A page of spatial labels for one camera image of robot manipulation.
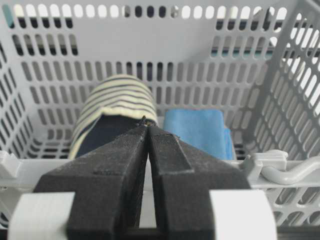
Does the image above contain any grey basket handle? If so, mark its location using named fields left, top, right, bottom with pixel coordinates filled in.
left=241, top=149, right=320, bottom=185

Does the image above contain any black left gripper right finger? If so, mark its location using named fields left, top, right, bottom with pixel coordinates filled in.
left=148, top=126, right=250, bottom=240

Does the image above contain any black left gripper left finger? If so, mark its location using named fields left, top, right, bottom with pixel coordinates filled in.
left=34, top=125, right=148, bottom=240

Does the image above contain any blue folded cloth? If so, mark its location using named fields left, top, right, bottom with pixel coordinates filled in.
left=163, top=108, right=235, bottom=161

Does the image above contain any grey plastic shopping basket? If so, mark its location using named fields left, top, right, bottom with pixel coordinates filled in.
left=0, top=0, right=320, bottom=240

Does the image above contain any striped yellow navy cloth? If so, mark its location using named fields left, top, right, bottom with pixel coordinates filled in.
left=68, top=74, right=158, bottom=160

